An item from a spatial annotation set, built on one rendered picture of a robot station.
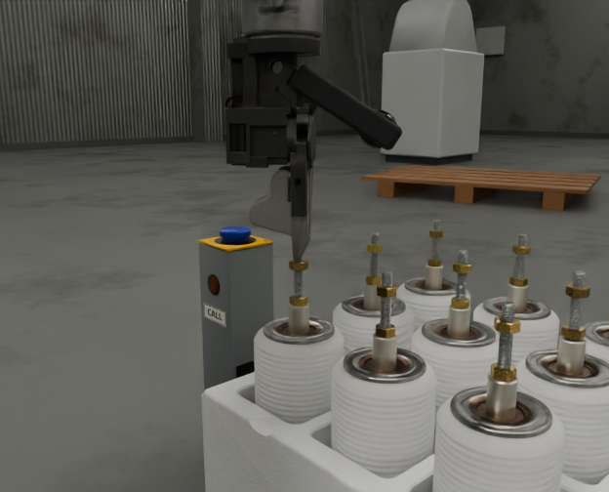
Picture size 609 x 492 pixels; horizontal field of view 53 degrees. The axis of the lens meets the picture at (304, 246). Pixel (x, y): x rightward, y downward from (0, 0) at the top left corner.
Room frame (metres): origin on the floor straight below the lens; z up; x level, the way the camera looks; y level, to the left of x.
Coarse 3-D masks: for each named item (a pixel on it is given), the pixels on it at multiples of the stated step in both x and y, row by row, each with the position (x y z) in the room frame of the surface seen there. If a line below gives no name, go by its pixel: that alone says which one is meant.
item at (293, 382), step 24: (264, 336) 0.59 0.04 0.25; (336, 336) 0.59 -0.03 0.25; (264, 360) 0.57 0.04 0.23; (288, 360) 0.56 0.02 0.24; (312, 360) 0.56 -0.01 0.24; (336, 360) 0.58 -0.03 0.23; (264, 384) 0.57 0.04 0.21; (288, 384) 0.56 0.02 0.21; (312, 384) 0.56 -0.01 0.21; (264, 408) 0.57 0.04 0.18; (288, 408) 0.56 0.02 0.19; (312, 408) 0.56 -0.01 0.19
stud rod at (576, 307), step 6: (576, 276) 0.51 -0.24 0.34; (582, 276) 0.50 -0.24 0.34; (576, 282) 0.51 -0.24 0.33; (582, 282) 0.50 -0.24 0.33; (576, 300) 0.50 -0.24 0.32; (582, 300) 0.51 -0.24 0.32; (570, 306) 0.51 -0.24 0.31; (576, 306) 0.50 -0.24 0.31; (582, 306) 0.51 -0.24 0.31; (570, 312) 0.51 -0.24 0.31; (576, 312) 0.50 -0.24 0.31; (570, 318) 0.51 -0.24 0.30; (576, 318) 0.50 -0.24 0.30; (570, 324) 0.51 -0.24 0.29; (576, 324) 0.50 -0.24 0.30
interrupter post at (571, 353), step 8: (560, 336) 0.51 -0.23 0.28; (560, 344) 0.51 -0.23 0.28; (568, 344) 0.50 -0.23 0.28; (576, 344) 0.50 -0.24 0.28; (584, 344) 0.50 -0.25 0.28; (560, 352) 0.51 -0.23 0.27; (568, 352) 0.50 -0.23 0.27; (576, 352) 0.50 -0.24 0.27; (584, 352) 0.50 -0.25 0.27; (560, 360) 0.50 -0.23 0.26; (568, 360) 0.50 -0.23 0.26; (576, 360) 0.50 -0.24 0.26; (560, 368) 0.50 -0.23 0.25; (568, 368) 0.50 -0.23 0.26; (576, 368) 0.50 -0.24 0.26
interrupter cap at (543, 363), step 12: (528, 360) 0.52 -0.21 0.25; (540, 360) 0.52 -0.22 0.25; (552, 360) 0.52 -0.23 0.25; (588, 360) 0.52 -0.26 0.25; (600, 360) 0.52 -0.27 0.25; (540, 372) 0.49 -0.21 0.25; (552, 372) 0.50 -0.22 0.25; (588, 372) 0.50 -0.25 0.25; (600, 372) 0.50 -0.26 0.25; (564, 384) 0.48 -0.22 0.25; (576, 384) 0.47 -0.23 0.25; (588, 384) 0.47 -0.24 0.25; (600, 384) 0.47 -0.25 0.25
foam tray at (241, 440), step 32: (224, 384) 0.62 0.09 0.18; (224, 416) 0.58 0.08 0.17; (256, 416) 0.55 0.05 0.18; (320, 416) 0.55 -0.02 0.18; (224, 448) 0.58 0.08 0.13; (256, 448) 0.54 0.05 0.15; (288, 448) 0.50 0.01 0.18; (320, 448) 0.49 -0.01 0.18; (224, 480) 0.58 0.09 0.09; (256, 480) 0.54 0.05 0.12; (288, 480) 0.50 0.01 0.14; (320, 480) 0.47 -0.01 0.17; (352, 480) 0.45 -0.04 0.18; (384, 480) 0.45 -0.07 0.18; (416, 480) 0.45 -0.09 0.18; (576, 480) 0.45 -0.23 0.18; (608, 480) 0.45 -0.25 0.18
